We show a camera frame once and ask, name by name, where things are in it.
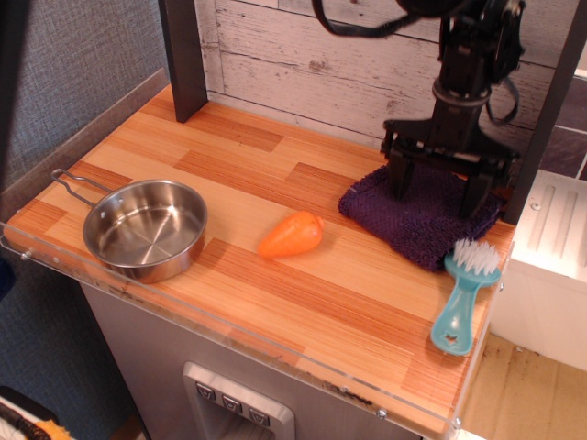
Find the dark left support post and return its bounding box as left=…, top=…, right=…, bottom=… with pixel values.
left=158, top=0, right=208, bottom=123

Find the teal scrub brush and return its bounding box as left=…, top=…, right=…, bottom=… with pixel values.
left=430, top=239, right=501, bottom=357

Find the dark right support post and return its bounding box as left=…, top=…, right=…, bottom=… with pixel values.
left=503, top=0, right=586, bottom=226

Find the stainless steel pan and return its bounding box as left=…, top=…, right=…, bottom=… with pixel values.
left=51, top=169, right=208, bottom=284

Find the dark purple cloth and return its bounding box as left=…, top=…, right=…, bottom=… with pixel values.
left=338, top=165, right=504, bottom=271

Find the clear acrylic table guard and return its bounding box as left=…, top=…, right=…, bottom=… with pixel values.
left=1, top=225, right=463, bottom=439

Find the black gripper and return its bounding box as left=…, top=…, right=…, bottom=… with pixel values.
left=382, top=96, right=518, bottom=218

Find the dark support post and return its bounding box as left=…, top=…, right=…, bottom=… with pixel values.
left=158, top=0, right=208, bottom=123
left=503, top=0, right=586, bottom=226

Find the orange toy carrot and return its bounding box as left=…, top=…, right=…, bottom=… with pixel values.
left=257, top=211, right=325, bottom=259

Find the grey cabinet with buttons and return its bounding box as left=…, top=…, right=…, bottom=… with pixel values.
left=82, top=284, right=418, bottom=439

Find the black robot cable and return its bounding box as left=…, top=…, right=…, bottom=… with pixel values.
left=311, top=0, right=520, bottom=126

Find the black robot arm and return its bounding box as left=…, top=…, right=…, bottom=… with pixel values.
left=382, top=1, right=526, bottom=218

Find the orange fabric item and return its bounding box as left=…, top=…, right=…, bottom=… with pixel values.
left=1, top=403, right=72, bottom=440

